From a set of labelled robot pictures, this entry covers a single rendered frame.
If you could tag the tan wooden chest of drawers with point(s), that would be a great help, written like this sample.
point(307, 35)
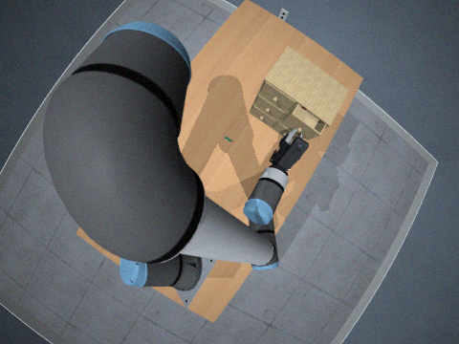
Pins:
point(308, 85)

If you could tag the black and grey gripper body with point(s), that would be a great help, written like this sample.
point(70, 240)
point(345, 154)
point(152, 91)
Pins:
point(276, 157)

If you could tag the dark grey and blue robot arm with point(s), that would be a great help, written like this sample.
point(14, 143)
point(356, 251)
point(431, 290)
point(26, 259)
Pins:
point(111, 146)

